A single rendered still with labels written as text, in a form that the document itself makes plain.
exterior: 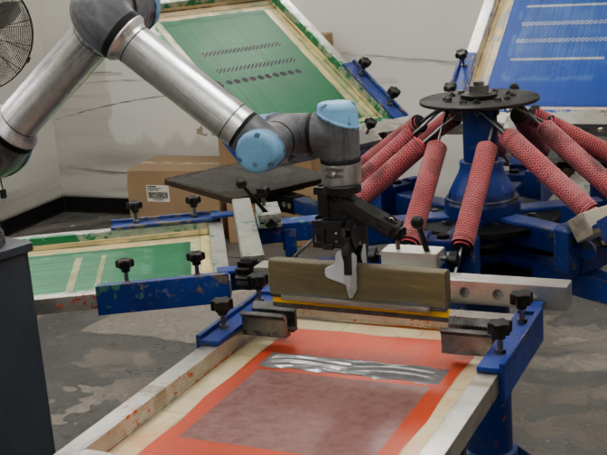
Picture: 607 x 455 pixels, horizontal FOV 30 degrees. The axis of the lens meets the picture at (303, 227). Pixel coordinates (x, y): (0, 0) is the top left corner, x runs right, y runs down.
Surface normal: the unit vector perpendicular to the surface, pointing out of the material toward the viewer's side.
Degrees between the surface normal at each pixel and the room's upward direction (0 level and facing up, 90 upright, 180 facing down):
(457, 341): 90
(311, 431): 0
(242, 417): 0
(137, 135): 90
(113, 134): 90
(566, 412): 0
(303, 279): 90
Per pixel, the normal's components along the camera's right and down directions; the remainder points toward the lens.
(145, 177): -0.39, 0.24
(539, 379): -0.07, -0.96
